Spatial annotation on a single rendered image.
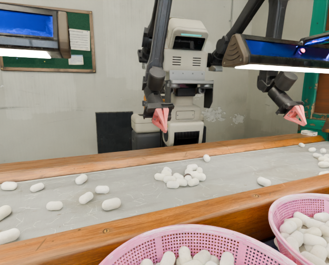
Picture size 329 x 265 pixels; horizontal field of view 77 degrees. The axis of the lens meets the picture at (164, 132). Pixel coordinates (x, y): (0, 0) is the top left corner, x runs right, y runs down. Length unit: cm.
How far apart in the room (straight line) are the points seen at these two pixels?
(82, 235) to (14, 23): 33
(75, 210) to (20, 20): 35
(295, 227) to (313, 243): 4
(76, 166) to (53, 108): 200
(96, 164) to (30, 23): 42
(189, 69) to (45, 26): 98
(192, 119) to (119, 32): 166
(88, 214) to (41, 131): 229
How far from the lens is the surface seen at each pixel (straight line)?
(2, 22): 42
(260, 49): 57
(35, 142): 275
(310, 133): 126
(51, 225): 46
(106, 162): 69
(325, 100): 132
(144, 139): 149
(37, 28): 41
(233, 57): 54
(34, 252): 37
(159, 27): 82
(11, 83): 274
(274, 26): 105
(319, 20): 139
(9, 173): 71
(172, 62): 125
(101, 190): 53
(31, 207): 54
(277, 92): 101
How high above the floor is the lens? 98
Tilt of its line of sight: 11 degrees down
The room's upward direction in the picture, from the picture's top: straight up
